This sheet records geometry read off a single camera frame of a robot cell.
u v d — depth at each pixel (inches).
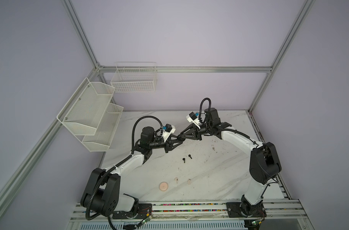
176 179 33.0
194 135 28.4
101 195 16.5
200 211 29.4
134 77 37.6
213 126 27.5
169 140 28.1
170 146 27.8
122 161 20.1
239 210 28.8
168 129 26.7
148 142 26.0
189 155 37.4
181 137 29.5
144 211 28.7
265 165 19.0
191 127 29.3
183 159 36.5
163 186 31.7
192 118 27.4
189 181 32.8
